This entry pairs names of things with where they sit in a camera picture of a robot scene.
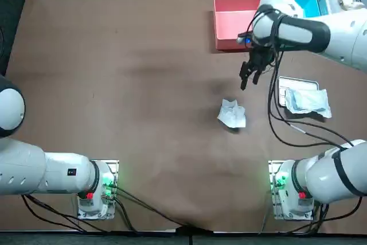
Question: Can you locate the pink plastic box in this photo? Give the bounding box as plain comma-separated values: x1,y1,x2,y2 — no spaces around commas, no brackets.
213,0,263,51

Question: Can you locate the grey metal tray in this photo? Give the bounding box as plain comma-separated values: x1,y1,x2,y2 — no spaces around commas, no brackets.
278,76,319,108

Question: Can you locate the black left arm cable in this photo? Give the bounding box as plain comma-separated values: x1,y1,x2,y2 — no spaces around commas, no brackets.
21,195,87,233

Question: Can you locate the black left base cable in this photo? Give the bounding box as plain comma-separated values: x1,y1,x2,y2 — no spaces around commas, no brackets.
110,186,201,230

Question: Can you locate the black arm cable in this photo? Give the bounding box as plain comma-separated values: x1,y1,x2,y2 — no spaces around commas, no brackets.
267,6,356,150
21,195,87,233

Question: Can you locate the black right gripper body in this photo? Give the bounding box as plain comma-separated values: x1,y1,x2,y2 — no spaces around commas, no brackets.
247,44,278,71

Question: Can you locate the plastic-wrapped blue new mask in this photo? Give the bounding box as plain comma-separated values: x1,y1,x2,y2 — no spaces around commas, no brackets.
284,87,333,119

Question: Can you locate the black right base cable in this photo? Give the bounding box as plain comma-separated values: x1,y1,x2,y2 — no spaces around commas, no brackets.
286,196,364,233

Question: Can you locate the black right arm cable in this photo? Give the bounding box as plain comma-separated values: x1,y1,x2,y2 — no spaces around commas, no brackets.
267,6,356,150

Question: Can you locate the black base cable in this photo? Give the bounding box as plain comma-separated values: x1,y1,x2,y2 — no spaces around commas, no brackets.
110,186,201,230
286,196,364,233

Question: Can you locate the white used mask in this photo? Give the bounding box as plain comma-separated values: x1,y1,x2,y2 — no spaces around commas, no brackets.
217,98,247,129

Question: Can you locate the black cable with silver connector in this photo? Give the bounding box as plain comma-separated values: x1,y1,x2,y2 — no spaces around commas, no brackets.
276,52,356,148

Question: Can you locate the blue plastic box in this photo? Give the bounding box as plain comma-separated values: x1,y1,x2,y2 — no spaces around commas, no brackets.
290,0,321,18

